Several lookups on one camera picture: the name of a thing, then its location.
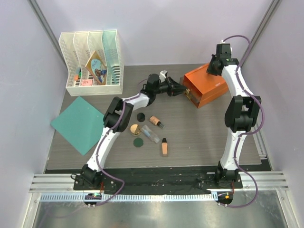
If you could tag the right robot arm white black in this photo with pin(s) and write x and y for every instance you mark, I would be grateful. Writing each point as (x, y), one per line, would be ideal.
(241, 114)

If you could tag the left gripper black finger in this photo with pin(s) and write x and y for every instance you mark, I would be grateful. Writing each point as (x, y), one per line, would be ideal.
(179, 90)
(173, 84)

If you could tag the black round cap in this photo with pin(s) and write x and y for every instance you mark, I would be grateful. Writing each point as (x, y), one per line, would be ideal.
(140, 117)

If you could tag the clear tube bottle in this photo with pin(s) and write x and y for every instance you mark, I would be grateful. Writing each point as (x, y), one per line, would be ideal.
(150, 134)

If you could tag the orange green markers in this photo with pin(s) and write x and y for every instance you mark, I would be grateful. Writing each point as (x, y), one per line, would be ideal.
(77, 74)

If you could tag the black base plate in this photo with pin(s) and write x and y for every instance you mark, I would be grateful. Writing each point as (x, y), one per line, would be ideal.
(145, 178)

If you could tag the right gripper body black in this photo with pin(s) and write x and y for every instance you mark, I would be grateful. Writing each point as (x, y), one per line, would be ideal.
(212, 69)

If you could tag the dark green round lid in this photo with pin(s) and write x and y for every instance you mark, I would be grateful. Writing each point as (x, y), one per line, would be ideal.
(138, 142)

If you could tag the aluminium rail frame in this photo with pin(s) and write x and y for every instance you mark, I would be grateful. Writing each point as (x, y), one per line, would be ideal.
(263, 202)

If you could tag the orange drawer box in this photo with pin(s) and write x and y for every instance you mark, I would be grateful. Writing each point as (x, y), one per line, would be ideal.
(209, 85)

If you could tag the illustrated book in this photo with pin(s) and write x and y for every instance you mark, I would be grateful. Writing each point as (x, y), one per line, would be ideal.
(97, 68)

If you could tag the clear lower drawer gold knob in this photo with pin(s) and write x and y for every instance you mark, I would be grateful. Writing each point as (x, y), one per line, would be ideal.
(195, 100)

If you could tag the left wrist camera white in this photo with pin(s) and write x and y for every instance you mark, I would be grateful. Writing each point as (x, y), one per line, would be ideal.
(163, 75)

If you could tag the white mesh file organizer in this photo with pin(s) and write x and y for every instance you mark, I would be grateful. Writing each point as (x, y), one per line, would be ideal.
(76, 48)

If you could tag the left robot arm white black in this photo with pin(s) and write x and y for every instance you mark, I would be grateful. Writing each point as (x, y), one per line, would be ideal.
(116, 120)

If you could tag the teal cutting mat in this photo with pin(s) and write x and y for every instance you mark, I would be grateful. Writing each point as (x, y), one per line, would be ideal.
(80, 124)

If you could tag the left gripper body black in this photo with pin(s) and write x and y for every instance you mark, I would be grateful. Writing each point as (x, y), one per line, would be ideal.
(166, 87)

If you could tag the teal folder in organizer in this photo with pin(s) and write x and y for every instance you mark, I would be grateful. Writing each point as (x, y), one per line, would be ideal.
(111, 55)

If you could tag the gold compact jar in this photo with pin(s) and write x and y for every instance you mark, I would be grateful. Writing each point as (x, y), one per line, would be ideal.
(135, 130)

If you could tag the round BB cream bottle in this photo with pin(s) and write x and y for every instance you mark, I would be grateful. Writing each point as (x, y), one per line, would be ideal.
(155, 121)

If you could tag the pink sticky note pad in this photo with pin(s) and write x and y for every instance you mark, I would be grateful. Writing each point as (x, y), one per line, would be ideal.
(87, 82)

